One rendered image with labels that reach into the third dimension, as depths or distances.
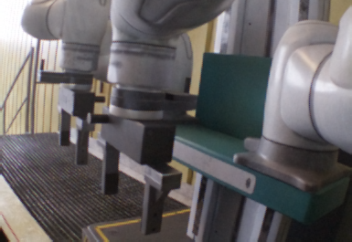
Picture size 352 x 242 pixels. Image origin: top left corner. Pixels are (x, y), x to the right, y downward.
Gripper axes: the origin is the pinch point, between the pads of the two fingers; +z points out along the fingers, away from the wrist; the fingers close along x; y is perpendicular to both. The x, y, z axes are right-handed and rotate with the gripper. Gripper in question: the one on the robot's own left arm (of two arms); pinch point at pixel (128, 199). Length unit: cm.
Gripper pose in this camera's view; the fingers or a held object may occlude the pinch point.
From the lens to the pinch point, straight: 47.3
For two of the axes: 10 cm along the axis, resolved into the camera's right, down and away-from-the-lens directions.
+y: -7.9, -0.3, -6.1
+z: -1.3, 9.8, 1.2
